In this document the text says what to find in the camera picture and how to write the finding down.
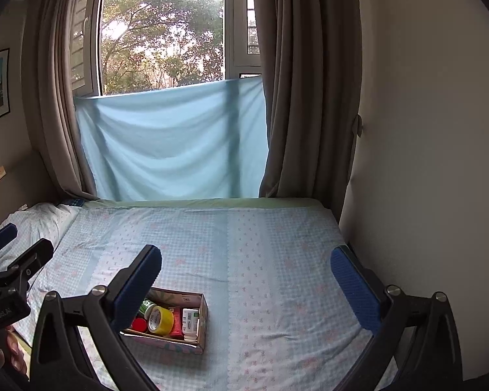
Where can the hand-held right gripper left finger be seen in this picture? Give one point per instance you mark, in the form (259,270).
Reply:
(136,285)

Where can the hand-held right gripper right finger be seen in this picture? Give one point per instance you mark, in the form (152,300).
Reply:
(356,289)

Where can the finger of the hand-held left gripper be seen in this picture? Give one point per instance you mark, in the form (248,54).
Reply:
(2,236)
(36,252)

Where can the silver jar with red band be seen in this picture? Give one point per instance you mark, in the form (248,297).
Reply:
(139,325)

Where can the yellow tape roll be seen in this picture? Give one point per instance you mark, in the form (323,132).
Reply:
(165,321)

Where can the white pill bottle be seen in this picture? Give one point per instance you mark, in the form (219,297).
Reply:
(190,321)

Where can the cardboard box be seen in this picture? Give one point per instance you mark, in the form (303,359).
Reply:
(175,344)

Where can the person's left hand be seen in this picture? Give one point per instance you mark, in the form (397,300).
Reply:
(16,350)

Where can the green label white jar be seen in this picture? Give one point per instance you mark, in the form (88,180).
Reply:
(148,306)

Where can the checked pillow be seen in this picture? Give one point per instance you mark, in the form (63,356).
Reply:
(45,220)

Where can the small red carton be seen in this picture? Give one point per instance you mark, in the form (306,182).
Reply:
(176,328)

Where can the dark blue plaid cloth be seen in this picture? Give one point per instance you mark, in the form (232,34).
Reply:
(73,202)

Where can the light blue checked blanket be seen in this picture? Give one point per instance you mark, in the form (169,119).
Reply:
(269,273)

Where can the pale green bed sheet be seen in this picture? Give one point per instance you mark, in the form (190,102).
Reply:
(228,203)

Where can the light blue window sheet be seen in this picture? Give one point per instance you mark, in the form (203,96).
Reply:
(167,142)

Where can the brown left curtain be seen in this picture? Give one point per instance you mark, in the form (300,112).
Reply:
(57,89)

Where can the brown curtain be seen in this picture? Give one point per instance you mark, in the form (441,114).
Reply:
(57,89)
(309,89)

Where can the curtain tieback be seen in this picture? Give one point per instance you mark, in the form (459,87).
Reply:
(357,126)

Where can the brown right curtain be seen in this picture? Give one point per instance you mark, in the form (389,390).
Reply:
(309,89)

